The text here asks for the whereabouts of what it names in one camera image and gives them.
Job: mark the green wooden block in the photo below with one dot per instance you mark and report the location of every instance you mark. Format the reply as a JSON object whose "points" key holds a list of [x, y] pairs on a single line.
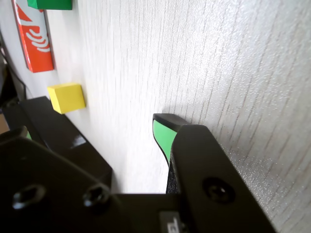
{"points": [[53, 3]]}

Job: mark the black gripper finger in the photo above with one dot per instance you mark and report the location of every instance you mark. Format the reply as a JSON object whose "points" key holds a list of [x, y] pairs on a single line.
{"points": [[206, 170], [48, 194]]}

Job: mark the yellow wooden cube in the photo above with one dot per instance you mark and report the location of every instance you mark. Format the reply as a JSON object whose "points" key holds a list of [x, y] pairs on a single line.
{"points": [[65, 97]]}

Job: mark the large cardboard box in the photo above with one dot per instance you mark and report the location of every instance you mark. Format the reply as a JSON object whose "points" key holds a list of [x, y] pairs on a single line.
{"points": [[3, 122]]}

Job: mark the red and white carton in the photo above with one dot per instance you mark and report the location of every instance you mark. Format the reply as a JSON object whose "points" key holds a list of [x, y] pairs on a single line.
{"points": [[36, 48]]}

